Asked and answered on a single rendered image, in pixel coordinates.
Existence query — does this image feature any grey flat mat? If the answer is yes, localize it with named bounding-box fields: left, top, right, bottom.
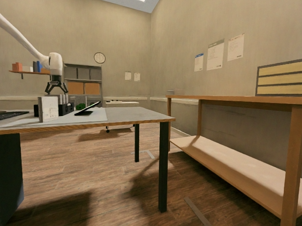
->
left=0, top=108, right=107, bottom=128

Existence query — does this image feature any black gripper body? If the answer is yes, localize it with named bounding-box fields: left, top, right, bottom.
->
left=51, top=75, right=62, bottom=85

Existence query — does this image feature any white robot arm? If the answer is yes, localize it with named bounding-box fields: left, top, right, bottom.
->
left=0, top=14, right=62, bottom=76

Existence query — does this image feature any white hard drive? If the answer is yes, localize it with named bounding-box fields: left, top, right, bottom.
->
left=38, top=97, right=59, bottom=123

